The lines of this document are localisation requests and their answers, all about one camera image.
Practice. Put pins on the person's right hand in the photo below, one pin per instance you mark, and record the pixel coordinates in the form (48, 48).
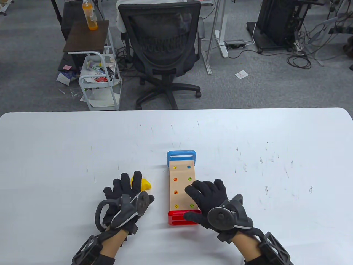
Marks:
(209, 196)

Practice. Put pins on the person's left hand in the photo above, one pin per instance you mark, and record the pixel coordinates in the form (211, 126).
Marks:
(124, 187)

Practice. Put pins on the yellow plastic toy hammer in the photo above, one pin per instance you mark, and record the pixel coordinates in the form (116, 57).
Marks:
(146, 185)

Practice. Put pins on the rainbow wooden hammer bench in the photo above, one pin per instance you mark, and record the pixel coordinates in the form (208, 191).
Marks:
(180, 185)

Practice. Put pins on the person's right forearm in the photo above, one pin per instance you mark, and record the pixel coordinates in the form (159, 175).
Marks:
(248, 247)

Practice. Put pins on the white metal utility cart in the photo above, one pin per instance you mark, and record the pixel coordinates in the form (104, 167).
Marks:
(99, 82)

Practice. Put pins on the white and blue box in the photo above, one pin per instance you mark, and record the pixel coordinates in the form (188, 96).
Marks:
(64, 78)

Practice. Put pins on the white paper sheet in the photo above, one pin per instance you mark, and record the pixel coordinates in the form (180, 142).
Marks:
(241, 74)

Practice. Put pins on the pink sticky note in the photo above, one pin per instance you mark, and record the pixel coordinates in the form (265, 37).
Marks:
(67, 67)

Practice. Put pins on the black power strip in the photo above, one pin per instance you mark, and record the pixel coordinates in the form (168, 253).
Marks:
(235, 44)

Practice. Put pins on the brown wooden side table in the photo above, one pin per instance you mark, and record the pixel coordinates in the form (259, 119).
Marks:
(87, 37)

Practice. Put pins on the black mesh office chair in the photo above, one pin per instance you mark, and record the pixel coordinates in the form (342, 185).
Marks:
(162, 36)

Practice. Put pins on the orange juice bottle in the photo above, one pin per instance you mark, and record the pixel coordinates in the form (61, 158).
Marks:
(91, 16)

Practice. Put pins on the black cabinet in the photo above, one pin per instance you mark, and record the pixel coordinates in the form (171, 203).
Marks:
(69, 16)

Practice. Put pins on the black equipment cart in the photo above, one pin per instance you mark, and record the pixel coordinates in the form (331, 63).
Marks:
(275, 24)

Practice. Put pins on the white desk leg frame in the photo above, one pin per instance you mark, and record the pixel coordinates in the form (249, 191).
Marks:
(219, 36)

